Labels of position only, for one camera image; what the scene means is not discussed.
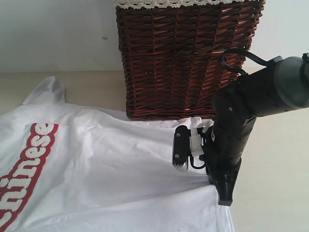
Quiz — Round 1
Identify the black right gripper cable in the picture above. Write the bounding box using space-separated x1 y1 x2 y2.
221 49 273 78

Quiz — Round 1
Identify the dark brown wicker basket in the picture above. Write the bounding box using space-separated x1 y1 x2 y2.
115 0 265 120

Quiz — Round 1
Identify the white lace fabric trim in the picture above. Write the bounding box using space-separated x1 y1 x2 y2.
113 0 244 9

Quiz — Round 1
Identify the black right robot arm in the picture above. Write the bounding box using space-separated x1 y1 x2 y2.
172 53 309 206

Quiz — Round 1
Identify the white tape on gripper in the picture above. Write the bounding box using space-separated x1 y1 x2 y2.
190 120 213 157

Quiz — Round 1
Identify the white t-shirt red lettering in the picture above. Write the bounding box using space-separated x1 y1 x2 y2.
0 77 234 232

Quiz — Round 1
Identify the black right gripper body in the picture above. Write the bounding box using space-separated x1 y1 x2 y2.
202 125 241 206

